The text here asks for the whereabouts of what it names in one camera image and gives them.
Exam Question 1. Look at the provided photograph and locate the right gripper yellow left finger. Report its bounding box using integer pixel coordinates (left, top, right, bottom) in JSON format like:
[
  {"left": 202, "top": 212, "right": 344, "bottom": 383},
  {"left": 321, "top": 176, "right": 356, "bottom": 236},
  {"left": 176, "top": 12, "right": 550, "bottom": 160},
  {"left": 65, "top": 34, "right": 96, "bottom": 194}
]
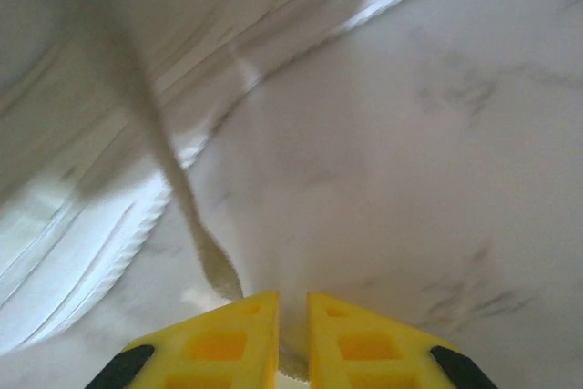
[{"left": 88, "top": 289, "right": 281, "bottom": 389}]

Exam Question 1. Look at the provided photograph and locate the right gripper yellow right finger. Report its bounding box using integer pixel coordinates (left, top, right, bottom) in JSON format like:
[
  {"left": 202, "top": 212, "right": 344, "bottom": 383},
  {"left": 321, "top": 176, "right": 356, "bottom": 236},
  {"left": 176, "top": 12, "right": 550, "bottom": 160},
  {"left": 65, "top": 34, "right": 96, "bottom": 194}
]
[{"left": 305, "top": 291, "right": 496, "bottom": 389}]

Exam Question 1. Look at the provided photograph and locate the white shoelace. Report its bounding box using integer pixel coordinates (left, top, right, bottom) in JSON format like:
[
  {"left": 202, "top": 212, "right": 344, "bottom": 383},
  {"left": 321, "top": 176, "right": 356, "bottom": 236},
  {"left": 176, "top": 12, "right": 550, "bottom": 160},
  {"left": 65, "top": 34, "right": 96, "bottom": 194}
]
[{"left": 88, "top": 19, "right": 312, "bottom": 382}]

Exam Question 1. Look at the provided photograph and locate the white leather sneaker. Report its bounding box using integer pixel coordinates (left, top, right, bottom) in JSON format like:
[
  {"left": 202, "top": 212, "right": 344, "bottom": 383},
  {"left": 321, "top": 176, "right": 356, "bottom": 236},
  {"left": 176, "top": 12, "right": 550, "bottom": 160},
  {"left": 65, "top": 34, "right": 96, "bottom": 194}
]
[{"left": 0, "top": 0, "right": 476, "bottom": 332}]

